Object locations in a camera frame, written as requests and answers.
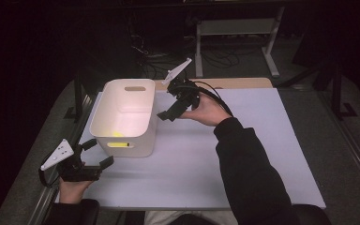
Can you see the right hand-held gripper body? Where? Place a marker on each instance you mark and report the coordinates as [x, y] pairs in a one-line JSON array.
[[186, 92]]

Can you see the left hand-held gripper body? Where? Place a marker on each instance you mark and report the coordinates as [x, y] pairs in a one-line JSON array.
[[61, 153]]

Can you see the yellow shuttlecock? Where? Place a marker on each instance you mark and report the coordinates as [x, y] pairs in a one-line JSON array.
[[118, 144]]

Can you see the white plastic bin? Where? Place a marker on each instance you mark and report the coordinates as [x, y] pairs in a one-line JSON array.
[[123, 125]]

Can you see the person's right hand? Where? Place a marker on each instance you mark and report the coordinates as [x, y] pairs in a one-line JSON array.
[[207, 111]]

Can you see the person's left hand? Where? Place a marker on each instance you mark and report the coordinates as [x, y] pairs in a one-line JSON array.
[[72, 190]]

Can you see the black metal stand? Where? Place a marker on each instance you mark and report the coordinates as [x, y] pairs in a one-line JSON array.
[[336, 90], [78, 93]]

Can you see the person's legs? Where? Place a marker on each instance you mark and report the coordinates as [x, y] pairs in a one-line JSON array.
[[184, 218]]

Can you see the white metal table frame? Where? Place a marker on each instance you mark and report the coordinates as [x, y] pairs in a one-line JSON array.
[[236, 27]]

